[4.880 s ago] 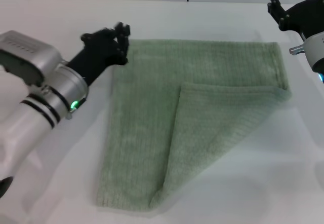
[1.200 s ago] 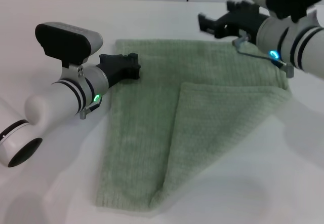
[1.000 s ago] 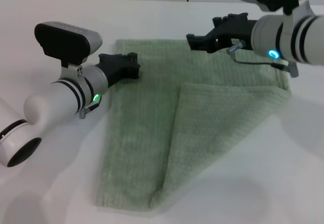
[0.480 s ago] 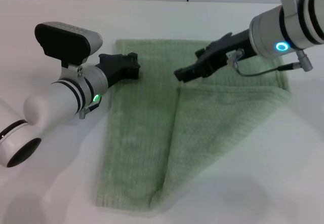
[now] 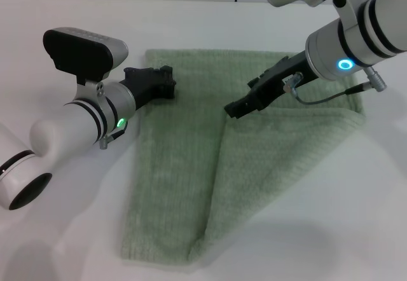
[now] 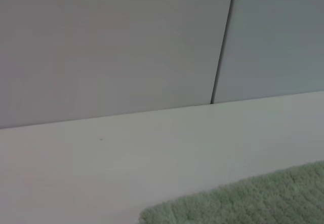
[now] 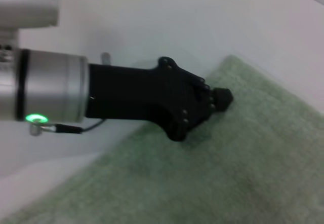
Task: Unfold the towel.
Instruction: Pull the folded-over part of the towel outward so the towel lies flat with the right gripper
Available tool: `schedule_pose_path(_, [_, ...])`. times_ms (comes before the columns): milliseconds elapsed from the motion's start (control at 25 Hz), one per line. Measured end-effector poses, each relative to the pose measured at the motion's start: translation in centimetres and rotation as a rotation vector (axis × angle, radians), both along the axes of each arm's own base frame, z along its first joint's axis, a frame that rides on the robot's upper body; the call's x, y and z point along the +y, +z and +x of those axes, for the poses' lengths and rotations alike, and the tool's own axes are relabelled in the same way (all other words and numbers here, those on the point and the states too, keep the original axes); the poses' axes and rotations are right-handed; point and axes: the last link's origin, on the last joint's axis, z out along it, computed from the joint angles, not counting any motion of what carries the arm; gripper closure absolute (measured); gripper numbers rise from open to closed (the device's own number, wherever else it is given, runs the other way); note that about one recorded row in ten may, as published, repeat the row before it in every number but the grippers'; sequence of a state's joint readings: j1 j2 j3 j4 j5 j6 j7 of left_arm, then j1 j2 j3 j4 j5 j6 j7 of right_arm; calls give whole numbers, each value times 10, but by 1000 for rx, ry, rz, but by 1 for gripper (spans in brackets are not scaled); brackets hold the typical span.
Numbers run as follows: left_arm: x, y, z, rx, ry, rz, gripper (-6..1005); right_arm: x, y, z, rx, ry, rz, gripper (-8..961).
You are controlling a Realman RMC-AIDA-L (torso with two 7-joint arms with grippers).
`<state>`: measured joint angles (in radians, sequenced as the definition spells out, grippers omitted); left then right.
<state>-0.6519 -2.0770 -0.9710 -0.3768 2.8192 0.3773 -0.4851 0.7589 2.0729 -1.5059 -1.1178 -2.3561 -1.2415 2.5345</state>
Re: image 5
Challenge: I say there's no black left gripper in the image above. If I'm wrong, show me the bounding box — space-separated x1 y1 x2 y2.
121 65 177 111

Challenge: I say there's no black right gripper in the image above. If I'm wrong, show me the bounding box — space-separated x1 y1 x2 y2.
224 51 319 120

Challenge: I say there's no green terry towel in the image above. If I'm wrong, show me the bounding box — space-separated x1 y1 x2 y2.
119 48 366 259

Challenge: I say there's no left arm connector cable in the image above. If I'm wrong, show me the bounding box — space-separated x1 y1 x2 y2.
99 124 128 151

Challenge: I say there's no arm connector cable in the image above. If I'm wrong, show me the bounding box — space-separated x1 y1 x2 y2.
284 67 388 106
99 124 128 151

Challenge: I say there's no right arm connector cable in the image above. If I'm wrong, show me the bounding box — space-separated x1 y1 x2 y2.
284 67 388 106

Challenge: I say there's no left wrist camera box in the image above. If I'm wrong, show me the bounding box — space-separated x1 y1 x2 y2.
43 27 130 86

